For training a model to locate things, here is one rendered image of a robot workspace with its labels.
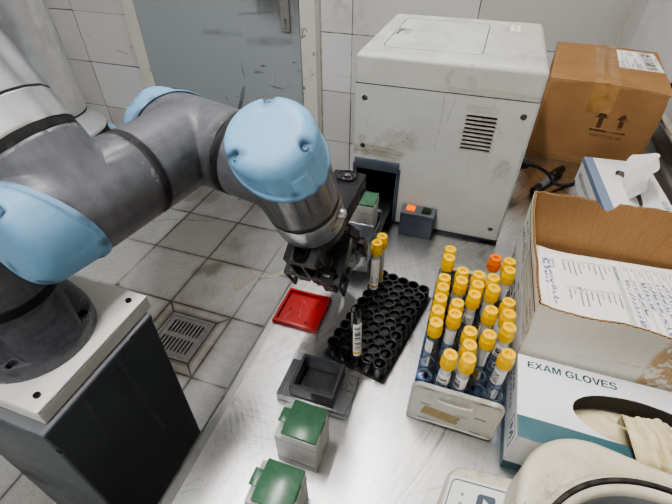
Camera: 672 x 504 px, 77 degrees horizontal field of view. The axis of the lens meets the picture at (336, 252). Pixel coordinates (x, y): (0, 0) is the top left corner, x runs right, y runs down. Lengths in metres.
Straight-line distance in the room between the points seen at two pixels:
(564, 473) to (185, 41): 2.32
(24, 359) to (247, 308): 1.31
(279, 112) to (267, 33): 1.86
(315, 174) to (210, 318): 1.56
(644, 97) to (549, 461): 0.83
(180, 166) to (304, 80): 1.83
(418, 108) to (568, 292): 0.35
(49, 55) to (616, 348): 0.67
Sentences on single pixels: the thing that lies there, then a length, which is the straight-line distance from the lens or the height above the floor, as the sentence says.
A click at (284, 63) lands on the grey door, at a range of 2.19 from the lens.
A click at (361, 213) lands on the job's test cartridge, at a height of 0.96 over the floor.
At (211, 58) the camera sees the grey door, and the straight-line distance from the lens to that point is 2.39.
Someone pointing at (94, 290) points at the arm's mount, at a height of 0.90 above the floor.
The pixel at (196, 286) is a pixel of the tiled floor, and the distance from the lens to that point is 2.01.
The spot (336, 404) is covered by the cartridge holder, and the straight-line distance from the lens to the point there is 0.54.
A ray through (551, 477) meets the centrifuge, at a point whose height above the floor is 0.99.
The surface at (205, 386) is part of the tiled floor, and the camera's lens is 1.66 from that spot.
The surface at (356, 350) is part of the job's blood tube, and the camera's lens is 0.55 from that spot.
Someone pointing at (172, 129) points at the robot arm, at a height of 1.21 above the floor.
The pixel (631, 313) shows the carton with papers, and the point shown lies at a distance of 0.68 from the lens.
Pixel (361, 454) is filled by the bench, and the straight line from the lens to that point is 0.53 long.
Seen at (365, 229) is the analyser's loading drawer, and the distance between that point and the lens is 0.69.
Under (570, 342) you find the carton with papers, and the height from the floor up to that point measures 0.98.
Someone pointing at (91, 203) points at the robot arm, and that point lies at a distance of 0.33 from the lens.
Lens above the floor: 1.36
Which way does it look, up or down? 41 degrees down
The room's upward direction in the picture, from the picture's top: straight up
